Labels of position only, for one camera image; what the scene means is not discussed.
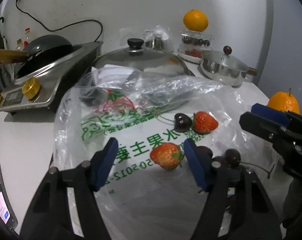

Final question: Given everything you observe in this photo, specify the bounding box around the small steel pot with lid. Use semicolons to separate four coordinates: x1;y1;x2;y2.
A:
200;46;257;87

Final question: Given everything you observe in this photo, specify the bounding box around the clear fruit container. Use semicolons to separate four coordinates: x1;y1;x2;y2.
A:
178;30;213;64

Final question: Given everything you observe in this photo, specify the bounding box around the dark cherry with stem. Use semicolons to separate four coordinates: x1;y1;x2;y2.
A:
212;148;272;179

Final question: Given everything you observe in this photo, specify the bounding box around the steel induction cooker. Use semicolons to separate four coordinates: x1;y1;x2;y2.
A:
0;41;103;113

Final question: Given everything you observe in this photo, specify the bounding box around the large orange with stem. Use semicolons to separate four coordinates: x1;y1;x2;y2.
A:
267;89;300;114

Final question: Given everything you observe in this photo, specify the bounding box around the large steel wok lid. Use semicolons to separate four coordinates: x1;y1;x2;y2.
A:
94;38;194;76

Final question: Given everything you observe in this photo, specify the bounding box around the orange atop container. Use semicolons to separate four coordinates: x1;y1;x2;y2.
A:
183;10;209;32

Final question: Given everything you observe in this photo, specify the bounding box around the oil bottle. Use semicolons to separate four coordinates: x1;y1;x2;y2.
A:
15;38;24;51

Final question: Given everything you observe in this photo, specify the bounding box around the strawberry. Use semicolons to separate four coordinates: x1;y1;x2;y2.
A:
192;111;219;134
150;142;184;170

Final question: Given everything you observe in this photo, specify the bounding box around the black wok wooden handle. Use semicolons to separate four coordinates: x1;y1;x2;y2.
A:
0;35;73;79

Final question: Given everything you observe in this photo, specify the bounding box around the black power cable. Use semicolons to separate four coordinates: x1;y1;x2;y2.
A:
15;0;104;43

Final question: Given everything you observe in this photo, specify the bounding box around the smartphone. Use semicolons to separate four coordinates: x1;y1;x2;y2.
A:
0;164;18;231

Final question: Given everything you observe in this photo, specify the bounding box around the red-capped sauce bottle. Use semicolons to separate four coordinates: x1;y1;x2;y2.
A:
23;28;33;47

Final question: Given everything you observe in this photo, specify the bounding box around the clear printed plastic bag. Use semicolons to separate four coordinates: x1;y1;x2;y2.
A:
53;67;278;239

